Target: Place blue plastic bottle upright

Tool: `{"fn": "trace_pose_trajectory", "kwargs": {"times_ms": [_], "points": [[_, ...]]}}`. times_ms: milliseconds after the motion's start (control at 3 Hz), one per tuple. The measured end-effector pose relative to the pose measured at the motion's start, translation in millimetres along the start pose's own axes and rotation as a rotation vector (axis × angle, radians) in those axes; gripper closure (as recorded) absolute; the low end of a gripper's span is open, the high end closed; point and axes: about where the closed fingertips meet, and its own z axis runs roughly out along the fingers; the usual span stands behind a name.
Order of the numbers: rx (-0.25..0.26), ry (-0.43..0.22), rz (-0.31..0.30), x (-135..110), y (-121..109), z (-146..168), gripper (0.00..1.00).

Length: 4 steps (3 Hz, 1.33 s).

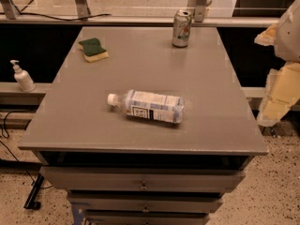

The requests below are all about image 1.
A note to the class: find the clear plastic water bottle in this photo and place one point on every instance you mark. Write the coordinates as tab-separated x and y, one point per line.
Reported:
148	105

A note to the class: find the bottom grey drawer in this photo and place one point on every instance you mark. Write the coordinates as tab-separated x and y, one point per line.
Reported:
139	218

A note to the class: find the top grey drawer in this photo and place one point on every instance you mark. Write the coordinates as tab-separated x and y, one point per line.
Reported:
148	180

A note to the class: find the grey drawer cabinet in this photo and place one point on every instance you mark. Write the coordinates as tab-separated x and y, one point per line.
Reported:
150	135

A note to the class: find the green and yellow sponge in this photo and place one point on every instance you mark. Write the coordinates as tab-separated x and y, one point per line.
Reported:
92	50

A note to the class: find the black floor bracket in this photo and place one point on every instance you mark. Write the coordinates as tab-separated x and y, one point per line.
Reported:
31	203

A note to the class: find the white pump dispenser bottle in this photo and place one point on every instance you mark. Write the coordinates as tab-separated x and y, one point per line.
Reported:
22	77

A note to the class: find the middle grey drawer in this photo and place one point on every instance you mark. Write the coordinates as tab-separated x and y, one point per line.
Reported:
180	203

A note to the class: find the green soda can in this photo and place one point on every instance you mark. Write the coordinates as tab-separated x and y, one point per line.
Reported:
181	28

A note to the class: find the grey drawer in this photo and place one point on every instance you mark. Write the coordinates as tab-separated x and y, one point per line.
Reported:
148	180
180	203
139	218

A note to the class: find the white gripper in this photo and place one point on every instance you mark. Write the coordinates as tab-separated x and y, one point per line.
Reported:
289	37

